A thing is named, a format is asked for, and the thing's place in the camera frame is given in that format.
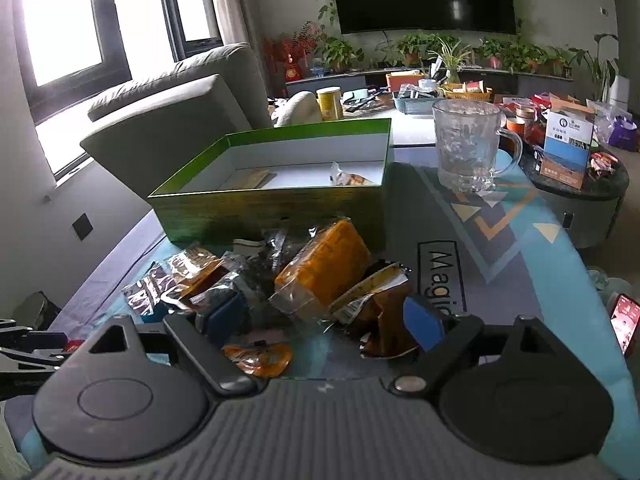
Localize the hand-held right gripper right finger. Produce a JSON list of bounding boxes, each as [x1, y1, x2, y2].
[[389, 296, 556, 394]]

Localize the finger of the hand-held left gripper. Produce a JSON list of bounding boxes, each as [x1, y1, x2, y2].
[[0, 317, 34, 346], [0, 346, 71, 387]]

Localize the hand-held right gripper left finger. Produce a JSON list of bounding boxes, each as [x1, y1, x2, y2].
[[82, 292, 261, 397]]

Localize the orange brown foil snack packet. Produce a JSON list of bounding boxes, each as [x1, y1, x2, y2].
[[165, 245, 238, 311]]

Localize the small round orange snack packet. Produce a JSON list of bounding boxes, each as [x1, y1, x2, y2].
[[221, 342, 293, 377]]

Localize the grey snack packet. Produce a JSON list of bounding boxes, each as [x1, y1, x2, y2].
[[232, 237, 268, 261]]

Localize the silver black snack packet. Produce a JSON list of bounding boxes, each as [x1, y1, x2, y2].
[[121, 260, 176, 313]]

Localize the large orange snack packet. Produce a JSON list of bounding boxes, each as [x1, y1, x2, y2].
[[274, 219, 372, 313]]

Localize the green cardboard box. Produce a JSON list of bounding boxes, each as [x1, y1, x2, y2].
[[146, 118, 393, 257]]

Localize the clear packet with tan snack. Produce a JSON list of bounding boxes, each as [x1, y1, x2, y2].
[[330, 162, 376, 186]]

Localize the dark bag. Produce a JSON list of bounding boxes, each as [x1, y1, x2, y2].
[[12, 290, 62, 332]]

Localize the clear glass mug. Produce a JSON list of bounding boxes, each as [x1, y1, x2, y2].
[[431, 98, 523, 196]]

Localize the round dark side table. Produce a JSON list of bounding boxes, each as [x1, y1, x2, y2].
[[517, 140, 631, 250]]

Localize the smartphone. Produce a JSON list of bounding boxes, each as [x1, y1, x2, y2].
[[611, 292, 640, 358]]

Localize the grey sofa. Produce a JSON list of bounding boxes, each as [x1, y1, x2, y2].
[[80, 42, 273, 196]]

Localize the white cushion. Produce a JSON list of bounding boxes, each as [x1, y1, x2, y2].
[[274, 91, 323, 127]]

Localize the teal basket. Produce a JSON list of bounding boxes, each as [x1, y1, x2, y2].
[[392, 87, 443, 111]]

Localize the blue brown paper carton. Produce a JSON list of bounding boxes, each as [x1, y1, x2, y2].
[[539, 107, 597, 191]]

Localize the yellow basket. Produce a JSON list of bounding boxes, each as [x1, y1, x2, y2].
[[444, 86, 493, 102]]

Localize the yellow can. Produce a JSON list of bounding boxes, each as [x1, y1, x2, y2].
[[316, 86, 345, 122]]

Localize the red snack packets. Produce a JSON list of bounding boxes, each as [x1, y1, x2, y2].
[[587, 152, 619, 179]]

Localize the orange box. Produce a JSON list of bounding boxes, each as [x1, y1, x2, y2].
[[385, 72, 426, 92]]

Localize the dark television cabinet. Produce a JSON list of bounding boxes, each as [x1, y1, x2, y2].
[[285, 66, 576, 97]]

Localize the spider plant in glass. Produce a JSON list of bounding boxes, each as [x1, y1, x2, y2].
[[429, 35, 473, 84]]

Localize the red flower decoration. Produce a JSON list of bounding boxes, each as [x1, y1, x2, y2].
[[262, 22, 321, 83]]

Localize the purple bag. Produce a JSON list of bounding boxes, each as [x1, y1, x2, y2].
[[607, 116, 638, 152]]

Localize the potted green plant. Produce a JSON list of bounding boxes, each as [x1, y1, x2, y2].
[[397, 32, 437, 67], [320, 35, 363, 73], [475, 37, 568, 75]]

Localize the beige curtain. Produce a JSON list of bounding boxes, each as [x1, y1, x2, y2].
[[207, 0, 266, 61]]

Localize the narrow dark framed window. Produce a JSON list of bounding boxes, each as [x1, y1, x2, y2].
[[155, 0, 223, 61]]

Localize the tall plant in white vase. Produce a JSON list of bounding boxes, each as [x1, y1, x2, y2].
[[570, 32, 632, 108]]

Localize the large dark framed window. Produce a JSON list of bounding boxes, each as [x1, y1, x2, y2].
[[0, 0, 136, 181]]

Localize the dark wall socket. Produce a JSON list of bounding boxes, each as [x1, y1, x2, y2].
[[72, 212, 94, 241]]

